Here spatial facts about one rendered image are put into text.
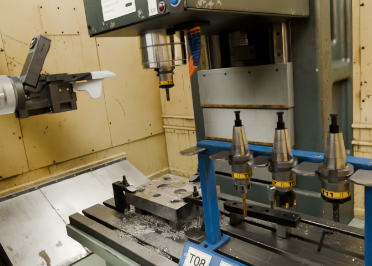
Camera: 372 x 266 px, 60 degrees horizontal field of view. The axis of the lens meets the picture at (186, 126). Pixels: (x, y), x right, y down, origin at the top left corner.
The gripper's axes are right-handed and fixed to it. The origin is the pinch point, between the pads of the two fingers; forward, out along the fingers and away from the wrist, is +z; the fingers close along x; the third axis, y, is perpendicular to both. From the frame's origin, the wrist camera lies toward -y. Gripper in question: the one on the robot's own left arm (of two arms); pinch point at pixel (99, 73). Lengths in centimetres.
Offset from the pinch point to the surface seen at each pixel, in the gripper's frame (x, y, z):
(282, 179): 36.8, 26.1, 18.1
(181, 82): -92, 12, 116
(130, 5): -2.7, -17.0, 13.8
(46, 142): -116, 35, 26
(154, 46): -11.3, -6.8, 27.6
